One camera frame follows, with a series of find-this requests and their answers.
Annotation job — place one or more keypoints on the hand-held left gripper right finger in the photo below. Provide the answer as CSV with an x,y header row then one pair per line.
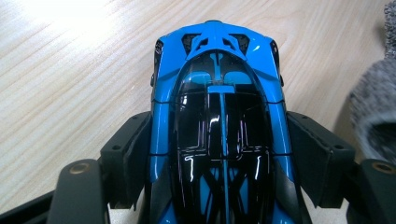
x,y
317,158

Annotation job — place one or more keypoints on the grey cloth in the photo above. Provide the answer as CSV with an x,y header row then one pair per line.
x,y
375,109

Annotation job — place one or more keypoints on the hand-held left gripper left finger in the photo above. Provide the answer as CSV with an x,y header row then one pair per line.
x,y
129,155

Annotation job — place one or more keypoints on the blue toy car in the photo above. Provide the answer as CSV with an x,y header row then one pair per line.
x,y
222,130

